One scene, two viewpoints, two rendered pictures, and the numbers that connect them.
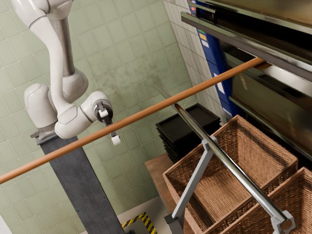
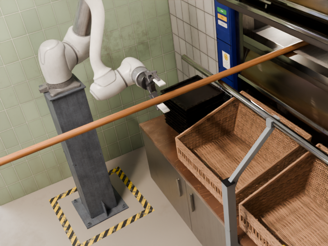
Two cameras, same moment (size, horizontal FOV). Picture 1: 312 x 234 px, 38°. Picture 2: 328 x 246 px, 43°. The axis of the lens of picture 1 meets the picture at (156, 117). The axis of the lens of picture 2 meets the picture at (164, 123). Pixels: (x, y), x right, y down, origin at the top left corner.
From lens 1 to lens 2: 0.68 m
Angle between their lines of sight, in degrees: 17
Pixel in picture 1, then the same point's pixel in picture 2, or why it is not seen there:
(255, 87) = (274, 71)
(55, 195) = not seen: hidden behind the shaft
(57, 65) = (100, 28)
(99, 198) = (95, 154)
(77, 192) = (78, 148)
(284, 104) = (308, 90)
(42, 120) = (56, 77)
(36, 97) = (55, 53)
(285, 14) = not seen: outside the picture
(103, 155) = not seen: hidden behind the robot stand
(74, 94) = (86, 54)
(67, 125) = (106, 87)
